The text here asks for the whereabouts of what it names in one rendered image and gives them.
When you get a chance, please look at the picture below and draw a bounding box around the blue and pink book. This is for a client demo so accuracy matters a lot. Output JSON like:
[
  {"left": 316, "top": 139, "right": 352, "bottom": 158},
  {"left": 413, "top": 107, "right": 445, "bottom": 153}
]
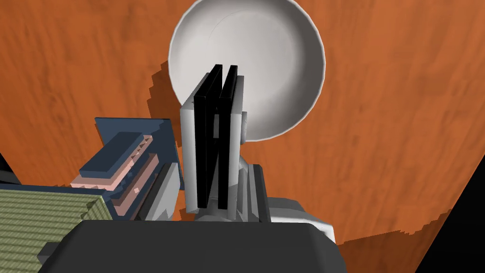
[{"left": 70, "top": 117, "right": 185, "bottom": 221}]

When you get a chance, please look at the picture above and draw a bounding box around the green ribbed box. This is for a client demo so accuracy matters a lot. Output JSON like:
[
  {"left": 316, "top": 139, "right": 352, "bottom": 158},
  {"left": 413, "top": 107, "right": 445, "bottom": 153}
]
[{"left": 0, "top": 188, "right": 114, "bottom": 273}]

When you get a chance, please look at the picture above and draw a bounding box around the white bowl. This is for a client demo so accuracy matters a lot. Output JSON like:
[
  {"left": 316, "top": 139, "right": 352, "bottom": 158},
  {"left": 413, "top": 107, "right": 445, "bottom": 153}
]
[{"left": 168, "top": 0, "right": 326, "bottom": 143}]

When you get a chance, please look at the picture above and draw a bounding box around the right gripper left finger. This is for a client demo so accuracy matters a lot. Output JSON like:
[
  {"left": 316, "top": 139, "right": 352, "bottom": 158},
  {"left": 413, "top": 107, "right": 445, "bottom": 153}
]
[{"left": 180, "top": 64, "right": 224, "bottom": 214}]

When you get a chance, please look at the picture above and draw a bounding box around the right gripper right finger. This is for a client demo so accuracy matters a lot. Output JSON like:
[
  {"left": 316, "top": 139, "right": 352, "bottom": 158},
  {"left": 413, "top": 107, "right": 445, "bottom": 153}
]
[{"left": 217, "top": 64, "right": 245, "bottom": 220}]

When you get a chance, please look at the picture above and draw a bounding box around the orange wooden table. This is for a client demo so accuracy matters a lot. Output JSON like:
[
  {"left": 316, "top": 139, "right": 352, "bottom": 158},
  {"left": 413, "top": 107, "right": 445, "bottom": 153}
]
[{"left": 0, "top": 0, "right": 485, "bottom": 273}]

